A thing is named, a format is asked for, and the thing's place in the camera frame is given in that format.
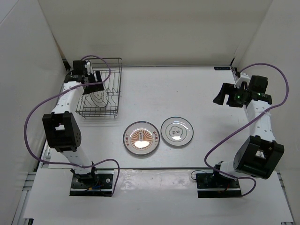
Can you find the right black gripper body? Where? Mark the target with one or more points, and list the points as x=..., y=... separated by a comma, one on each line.
x=235, y=99

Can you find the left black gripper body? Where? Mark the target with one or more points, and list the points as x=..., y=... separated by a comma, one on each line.
x=91, y=78

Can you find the white plate black lettering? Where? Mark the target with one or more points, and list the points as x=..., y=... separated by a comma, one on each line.
x=177, y=132

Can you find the orange sunburst pattern plate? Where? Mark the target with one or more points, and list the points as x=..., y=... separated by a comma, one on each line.
x=141, y=138

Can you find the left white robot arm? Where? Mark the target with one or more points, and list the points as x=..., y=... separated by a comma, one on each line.
x=61, y=129

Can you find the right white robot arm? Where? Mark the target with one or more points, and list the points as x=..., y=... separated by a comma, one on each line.
x=226, y=169

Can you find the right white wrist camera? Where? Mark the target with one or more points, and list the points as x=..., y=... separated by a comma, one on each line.
x=243, y=78

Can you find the grey wire dish rack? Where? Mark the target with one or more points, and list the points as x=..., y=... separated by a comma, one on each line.
x=111, y=70

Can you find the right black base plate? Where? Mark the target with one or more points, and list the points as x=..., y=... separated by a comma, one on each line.
x=210, y=185

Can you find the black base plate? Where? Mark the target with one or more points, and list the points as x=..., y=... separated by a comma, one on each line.
x=210, y=185
x=101, y=186

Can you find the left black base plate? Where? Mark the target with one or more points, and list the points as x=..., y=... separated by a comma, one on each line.
x=101, y=186

